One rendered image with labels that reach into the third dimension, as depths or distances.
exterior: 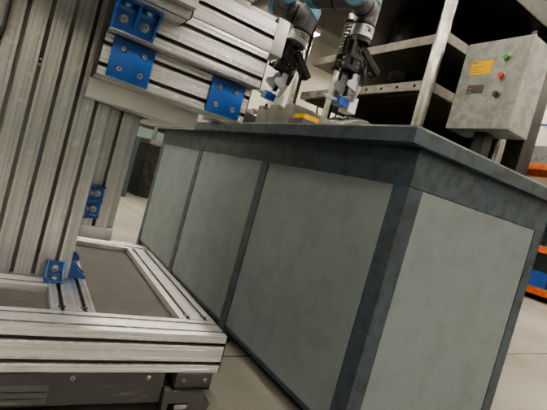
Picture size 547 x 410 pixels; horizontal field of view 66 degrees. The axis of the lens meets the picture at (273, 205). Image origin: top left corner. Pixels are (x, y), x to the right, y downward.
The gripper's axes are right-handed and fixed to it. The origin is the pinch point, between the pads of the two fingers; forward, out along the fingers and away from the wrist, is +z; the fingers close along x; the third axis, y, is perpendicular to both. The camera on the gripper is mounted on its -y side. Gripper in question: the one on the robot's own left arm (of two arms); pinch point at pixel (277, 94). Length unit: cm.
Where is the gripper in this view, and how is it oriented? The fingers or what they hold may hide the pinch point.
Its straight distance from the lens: 169.0
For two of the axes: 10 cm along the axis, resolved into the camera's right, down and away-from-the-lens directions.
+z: -4.4, 8.9, 0.8
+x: 4.6, 3.0, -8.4
